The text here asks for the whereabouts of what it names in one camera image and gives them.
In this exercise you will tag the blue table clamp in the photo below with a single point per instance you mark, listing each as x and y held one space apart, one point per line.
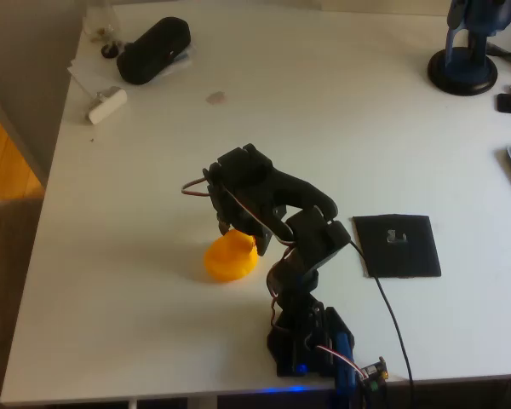
342 383

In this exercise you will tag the blue microphone on round base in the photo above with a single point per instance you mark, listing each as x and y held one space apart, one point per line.
462 68

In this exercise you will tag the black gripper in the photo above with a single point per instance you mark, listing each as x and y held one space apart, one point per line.
235 213

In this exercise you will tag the yellow rubber duck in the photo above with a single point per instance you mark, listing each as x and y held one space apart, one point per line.
230 260

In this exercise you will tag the white power bank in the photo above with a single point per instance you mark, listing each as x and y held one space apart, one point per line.
108 106

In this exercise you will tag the black square mat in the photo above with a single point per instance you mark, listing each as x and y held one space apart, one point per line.
413 260

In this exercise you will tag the small controller board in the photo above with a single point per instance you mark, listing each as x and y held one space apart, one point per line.
377 370

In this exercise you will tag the white paper sheets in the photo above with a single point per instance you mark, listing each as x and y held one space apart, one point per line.
81 68

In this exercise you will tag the black oblong zip case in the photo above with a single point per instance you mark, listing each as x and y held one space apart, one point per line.
153 51

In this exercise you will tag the clear cola bottle red label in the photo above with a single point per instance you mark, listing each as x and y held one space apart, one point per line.
100 25

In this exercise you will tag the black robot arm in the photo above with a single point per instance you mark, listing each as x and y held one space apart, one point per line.
298 191

